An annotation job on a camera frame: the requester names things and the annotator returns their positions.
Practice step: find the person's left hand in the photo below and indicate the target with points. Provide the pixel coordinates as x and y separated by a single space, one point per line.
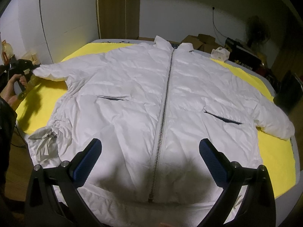
8 93

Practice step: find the open cardboard box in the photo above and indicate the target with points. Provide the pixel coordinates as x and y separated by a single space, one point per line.
202 42

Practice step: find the black box with yellow print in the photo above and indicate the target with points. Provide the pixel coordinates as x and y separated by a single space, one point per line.
242 56

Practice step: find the brown wooden door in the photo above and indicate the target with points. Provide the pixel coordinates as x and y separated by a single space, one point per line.
118 19

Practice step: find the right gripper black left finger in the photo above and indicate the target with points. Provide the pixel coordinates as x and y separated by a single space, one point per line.
52 196

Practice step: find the black standing fan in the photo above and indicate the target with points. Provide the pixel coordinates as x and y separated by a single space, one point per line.
257 33

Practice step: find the yellow table cloth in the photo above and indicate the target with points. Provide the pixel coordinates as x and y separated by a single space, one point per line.
277 154

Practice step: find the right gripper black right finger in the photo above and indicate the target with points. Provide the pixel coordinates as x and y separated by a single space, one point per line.
247 198

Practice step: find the black leather sleeve forearm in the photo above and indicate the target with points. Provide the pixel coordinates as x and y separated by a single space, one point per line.
8 118

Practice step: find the white puffer jacket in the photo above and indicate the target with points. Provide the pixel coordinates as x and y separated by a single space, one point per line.
151 105

